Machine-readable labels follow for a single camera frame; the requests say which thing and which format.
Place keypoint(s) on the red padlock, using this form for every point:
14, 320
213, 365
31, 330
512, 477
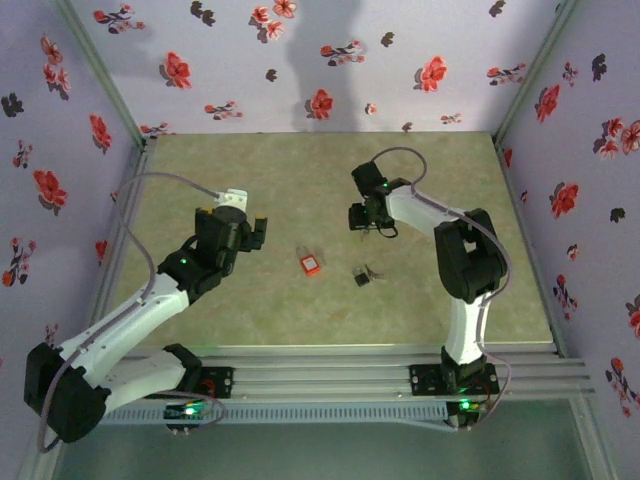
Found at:
310, 265

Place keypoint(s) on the black padlock keys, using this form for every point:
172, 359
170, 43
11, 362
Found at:
375, 273

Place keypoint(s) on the black padlock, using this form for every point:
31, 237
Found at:
361, 278

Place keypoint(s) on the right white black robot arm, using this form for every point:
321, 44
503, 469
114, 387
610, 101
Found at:
470, 260

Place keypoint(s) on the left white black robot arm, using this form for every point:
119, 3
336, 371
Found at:
130, 320

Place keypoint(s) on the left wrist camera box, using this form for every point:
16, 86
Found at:
232, 200

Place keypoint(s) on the aluminium side rail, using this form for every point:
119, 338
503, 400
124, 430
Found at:
510, 175
114, 280

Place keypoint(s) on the left black mount plate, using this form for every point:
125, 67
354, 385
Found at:
222, 382

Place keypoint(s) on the black mount plate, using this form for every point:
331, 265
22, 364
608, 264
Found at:
425, 382
222, 382

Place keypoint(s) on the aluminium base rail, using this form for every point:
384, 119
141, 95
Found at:
320, 380

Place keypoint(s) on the aluminium corner post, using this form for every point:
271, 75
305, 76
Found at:
106, 75
531, 75

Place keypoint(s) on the right black mount plate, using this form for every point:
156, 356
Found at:
425, 382

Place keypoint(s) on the aluminium frame leg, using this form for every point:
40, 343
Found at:
30, 470
595, 450

